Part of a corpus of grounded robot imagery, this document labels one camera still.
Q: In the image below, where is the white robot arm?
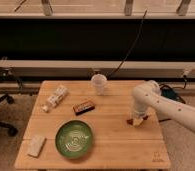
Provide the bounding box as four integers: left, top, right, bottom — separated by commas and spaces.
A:
132, 80, 195, 133

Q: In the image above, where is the blue power box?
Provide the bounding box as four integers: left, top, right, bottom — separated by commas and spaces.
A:
161, 89, 185, 103

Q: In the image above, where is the brown chocolate bar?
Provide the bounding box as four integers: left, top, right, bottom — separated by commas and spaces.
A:
73, 101, 95, 115

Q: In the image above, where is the clear plastic cup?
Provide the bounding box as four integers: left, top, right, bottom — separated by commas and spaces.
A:
91, 74, 107, 95

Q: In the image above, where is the green ceramic bowl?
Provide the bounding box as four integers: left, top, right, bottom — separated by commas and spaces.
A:
55, 120, 93, 159

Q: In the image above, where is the crushed plastic water bottle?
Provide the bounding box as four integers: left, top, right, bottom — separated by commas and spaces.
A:
42, 85, 68, 113

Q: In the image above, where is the white wall plug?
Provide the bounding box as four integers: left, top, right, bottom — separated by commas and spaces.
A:
182, 68, 192, 76

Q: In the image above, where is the black hanging cable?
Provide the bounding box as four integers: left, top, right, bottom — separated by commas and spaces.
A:
108, 9, 148, 78

